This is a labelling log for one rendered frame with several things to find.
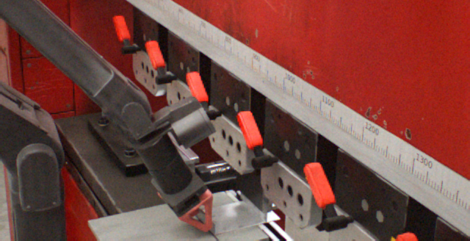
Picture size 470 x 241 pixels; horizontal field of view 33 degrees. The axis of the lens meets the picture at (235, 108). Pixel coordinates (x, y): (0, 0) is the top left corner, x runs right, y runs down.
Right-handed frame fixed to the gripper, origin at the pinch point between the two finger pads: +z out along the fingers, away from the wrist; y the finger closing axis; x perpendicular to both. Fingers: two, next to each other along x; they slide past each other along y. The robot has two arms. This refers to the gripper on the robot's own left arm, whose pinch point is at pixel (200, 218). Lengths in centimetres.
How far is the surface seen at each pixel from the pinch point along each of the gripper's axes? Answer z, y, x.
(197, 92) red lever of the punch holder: -15.6, 9.3, -12.2
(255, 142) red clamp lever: -14.7, -11.6, -12.3
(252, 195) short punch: 2.7, -0.2, -10.0
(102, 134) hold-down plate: 12, 65, 3
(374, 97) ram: -26.8, -35.3, -22.6
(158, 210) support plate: -0.6, 8.4, 4.8
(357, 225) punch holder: -10.9, -34.8, -13.6
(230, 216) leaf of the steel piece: 4.3, 0.8, -4.9
